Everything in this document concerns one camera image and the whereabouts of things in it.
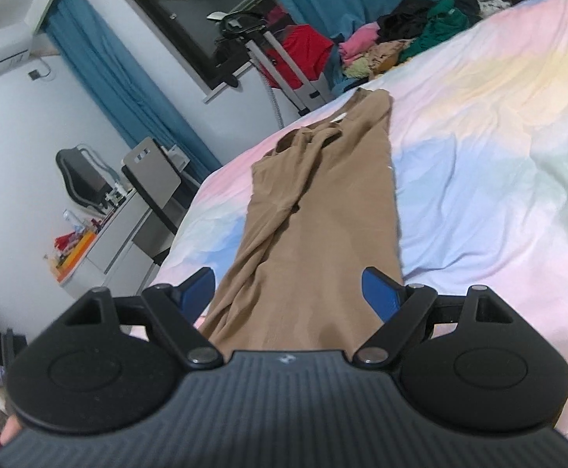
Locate pink garment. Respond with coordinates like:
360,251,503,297
338,21,380,66

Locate silver tripod stand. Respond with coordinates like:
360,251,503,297
207,11,333,116

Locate white dresser desk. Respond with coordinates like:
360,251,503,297
59,192,154,299

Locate white black chair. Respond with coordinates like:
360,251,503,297
121,137,195,266

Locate black garment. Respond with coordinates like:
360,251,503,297
377,0,435,43

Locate pastel tie-dye bed sheet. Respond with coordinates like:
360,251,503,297
127,0,568,451

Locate tan zip-up shirt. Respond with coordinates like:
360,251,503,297
201,89,403,355

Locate red garment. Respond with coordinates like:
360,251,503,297
265,24,334,90

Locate green garment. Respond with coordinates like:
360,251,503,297
397,0,471,64

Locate person's right hand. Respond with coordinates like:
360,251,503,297
0,415,23,446

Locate orange box on desk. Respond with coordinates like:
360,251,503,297
55,232,97,283

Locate vanity mirror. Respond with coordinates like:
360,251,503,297
55,144,121,215

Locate blue curtain left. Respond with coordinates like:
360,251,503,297
43,0,222,181

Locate beige yellow garment pile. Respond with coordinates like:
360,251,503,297
343,39,412,79

